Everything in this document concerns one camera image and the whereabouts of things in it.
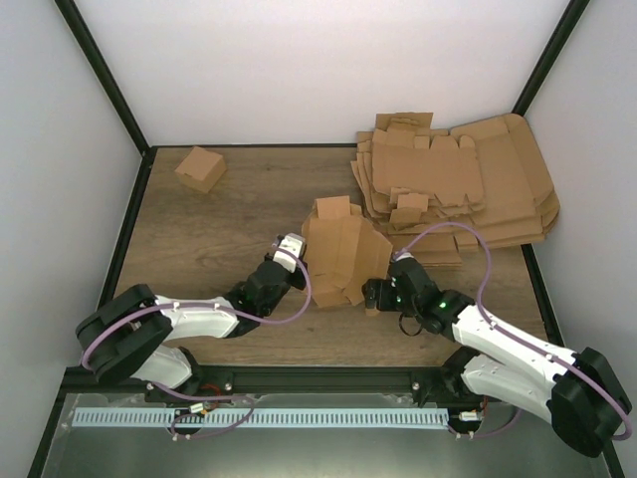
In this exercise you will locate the light blue slotted cable duct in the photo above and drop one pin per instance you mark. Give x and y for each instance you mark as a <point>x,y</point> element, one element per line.
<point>399,418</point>

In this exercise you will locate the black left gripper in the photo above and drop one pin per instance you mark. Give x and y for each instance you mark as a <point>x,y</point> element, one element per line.
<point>301,283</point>

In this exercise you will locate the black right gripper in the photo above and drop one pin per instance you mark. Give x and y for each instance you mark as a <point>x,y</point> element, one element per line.
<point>373,286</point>

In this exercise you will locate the black frame post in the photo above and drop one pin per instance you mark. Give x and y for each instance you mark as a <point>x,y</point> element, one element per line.
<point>560,35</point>
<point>80,30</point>

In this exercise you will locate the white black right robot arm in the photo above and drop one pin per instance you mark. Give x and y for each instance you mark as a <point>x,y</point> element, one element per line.
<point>577,393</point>

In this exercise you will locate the black aluminium frame rail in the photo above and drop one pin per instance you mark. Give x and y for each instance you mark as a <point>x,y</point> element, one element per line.
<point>424,383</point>

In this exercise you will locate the black left frame post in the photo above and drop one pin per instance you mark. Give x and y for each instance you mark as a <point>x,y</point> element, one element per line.
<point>80,30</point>

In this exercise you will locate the stack of flat cardboard boxes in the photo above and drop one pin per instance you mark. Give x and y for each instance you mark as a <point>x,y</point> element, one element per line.
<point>447,188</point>

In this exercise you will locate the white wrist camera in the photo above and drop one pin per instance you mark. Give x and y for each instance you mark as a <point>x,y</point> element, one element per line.
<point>400,255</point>
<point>289,249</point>

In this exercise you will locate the grey metal front plate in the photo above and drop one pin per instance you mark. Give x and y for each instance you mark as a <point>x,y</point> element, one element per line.
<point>509,445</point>

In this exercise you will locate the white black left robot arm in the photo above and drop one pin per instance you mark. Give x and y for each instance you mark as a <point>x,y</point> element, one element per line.
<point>126,337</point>

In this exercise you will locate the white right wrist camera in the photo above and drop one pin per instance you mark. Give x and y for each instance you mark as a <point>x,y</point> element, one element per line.
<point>400,255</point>

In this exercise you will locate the black right frame post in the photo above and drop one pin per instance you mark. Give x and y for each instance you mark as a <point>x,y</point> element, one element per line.
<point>560,35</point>

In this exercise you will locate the folded small cardboard box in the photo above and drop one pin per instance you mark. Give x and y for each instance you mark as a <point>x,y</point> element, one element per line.
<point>201,169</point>

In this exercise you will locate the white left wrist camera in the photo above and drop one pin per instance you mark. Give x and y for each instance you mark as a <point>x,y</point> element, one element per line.
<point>289,249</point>

